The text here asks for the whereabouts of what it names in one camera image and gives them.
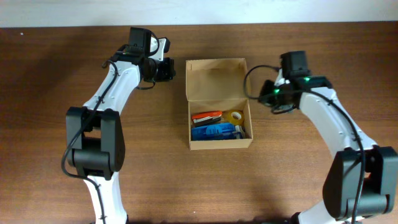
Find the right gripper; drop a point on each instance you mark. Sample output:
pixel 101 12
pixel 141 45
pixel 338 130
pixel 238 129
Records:
pixel 265 93

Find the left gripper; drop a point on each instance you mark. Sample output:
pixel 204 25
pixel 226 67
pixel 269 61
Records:
pixel 168 70

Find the yellow tape roll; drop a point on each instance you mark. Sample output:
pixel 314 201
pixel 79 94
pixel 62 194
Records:
pixel 235 117

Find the cardboard box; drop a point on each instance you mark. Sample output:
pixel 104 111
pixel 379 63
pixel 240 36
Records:
pixel 217 85

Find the blue whiteboard eraser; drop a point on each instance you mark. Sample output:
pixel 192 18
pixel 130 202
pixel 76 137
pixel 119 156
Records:
pixel 208 133

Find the blue ballpoint pen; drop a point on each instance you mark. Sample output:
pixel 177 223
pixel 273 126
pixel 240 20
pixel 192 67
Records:
pixel 230 135

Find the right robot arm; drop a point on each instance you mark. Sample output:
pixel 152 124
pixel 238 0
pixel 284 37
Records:
pixel 362 179

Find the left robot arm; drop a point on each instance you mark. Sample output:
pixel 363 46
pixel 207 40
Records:
pixel 95 149

